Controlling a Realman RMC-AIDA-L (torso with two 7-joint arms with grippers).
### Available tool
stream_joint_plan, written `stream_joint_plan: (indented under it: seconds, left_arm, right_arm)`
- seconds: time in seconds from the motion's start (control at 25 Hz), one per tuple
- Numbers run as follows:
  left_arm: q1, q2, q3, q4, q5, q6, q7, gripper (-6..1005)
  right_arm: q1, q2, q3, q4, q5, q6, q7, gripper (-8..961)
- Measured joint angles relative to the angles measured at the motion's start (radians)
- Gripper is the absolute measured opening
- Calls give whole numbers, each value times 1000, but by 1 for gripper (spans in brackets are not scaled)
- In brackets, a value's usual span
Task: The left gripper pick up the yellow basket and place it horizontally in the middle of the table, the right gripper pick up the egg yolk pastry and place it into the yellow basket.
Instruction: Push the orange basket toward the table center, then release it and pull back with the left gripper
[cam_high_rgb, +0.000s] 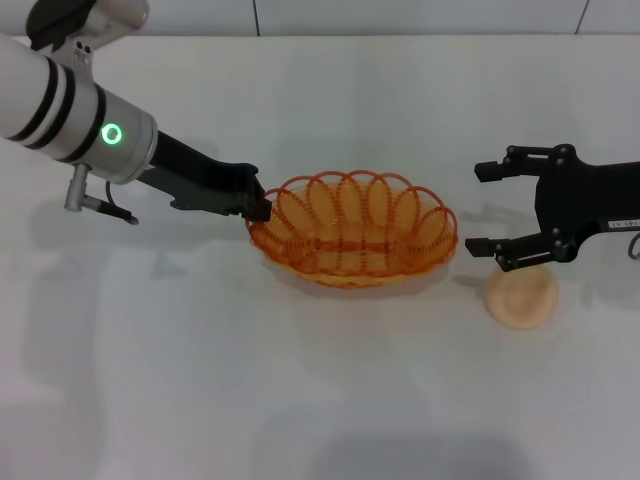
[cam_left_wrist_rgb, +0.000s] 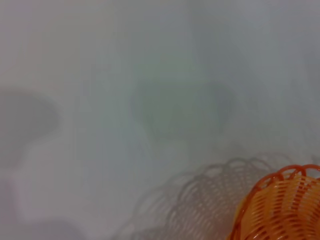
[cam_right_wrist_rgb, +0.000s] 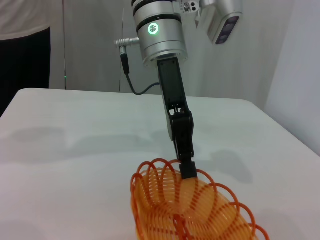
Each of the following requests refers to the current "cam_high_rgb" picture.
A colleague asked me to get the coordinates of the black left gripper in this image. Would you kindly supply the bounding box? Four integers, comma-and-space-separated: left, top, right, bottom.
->
133, 128, 274, 224

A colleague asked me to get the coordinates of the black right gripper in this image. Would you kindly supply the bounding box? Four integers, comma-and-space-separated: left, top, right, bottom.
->
464, 143, 640, 274

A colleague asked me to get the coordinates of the beige steamed bun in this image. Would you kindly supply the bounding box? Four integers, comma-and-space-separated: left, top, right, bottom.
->
486, 264, 560, 331

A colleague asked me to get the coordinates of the orange woven plastic basket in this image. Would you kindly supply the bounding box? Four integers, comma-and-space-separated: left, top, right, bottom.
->
246, 169, 459, 291

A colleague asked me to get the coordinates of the left gripper cable with plug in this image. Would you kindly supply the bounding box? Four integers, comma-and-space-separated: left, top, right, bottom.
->
63, 164, 141, 227

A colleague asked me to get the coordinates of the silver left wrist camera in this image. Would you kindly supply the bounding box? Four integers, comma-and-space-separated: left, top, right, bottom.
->
24, 0, 151, 69

